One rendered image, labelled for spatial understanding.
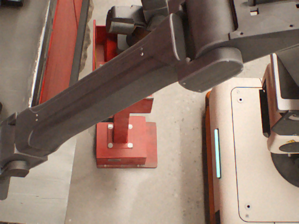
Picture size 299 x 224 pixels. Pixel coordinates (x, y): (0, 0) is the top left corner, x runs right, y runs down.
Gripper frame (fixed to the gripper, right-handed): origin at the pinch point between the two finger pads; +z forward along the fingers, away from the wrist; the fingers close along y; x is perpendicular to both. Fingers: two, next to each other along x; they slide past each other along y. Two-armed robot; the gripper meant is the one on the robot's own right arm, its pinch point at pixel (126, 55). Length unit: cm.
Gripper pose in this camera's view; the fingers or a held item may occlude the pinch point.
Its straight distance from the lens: 138.4
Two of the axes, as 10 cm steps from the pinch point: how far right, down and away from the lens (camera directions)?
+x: 0.2, 9.4, -3.4
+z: -3.3, 3.2, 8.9
